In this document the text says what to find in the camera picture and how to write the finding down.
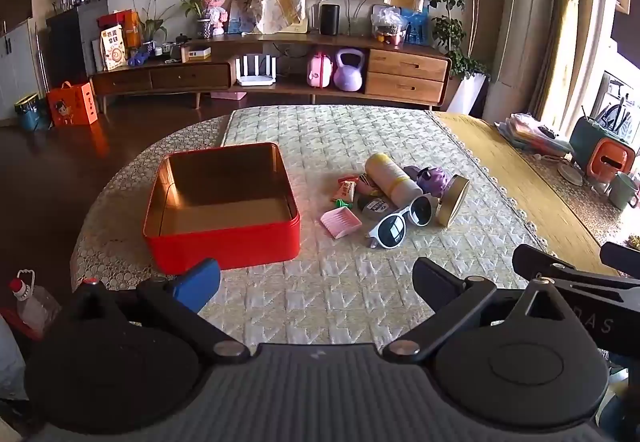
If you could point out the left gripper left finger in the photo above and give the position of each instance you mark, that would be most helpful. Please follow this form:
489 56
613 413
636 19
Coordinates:
173 306

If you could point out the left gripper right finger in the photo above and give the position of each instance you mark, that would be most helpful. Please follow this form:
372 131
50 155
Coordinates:
457 304

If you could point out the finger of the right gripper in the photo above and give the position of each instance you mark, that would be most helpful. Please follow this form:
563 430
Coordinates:
621 258
531 263

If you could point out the round gold tin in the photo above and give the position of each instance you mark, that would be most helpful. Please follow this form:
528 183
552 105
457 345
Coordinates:
451 201

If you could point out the white round sunglasses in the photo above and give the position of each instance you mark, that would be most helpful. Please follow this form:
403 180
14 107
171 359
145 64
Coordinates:
391 231

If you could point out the purple spiky toy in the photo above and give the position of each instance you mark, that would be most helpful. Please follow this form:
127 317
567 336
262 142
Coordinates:
431 180

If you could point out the white yellow cylinder bottle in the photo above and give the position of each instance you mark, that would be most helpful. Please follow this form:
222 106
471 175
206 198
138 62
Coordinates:
392 180

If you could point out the pink plastic tray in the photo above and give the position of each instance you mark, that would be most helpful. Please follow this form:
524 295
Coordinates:
340 222

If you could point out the red candy wrapper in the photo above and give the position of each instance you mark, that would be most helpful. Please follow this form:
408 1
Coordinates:
346 190

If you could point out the orange tissue box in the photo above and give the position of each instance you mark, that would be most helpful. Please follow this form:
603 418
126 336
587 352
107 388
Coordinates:
608 158

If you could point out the quilted table mat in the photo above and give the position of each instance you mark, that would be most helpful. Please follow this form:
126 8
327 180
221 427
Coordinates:
345 289

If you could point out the red metal tin box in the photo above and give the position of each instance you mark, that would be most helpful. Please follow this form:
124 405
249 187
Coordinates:
233 204

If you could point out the plastic bottle red cap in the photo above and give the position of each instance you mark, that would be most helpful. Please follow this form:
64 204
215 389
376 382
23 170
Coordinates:
36 307

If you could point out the orange gift box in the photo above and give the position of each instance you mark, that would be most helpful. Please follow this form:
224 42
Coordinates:
72 105

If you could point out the teal bucket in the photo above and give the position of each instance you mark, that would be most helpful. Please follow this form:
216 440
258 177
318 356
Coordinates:
32 113

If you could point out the white wifi router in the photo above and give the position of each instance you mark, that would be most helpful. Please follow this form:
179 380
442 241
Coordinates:
256 70

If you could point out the purple kettlebell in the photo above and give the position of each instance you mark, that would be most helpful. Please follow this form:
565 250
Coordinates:
348 77

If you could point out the snack box with cartoon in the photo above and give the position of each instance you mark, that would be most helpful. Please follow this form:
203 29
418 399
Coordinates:
113 48

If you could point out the pink small case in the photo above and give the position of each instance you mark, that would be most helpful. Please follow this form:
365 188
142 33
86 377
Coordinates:
319 70

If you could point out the wooden tv cabinet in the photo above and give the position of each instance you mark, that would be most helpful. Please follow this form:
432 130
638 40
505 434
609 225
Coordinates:
401 74

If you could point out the potted green tree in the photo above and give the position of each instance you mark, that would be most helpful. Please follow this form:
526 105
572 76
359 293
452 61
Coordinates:
462 12

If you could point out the pink plush doll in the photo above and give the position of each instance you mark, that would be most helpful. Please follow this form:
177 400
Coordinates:
214 17

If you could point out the black smart speaker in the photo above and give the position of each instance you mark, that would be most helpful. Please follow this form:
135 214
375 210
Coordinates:
329 19

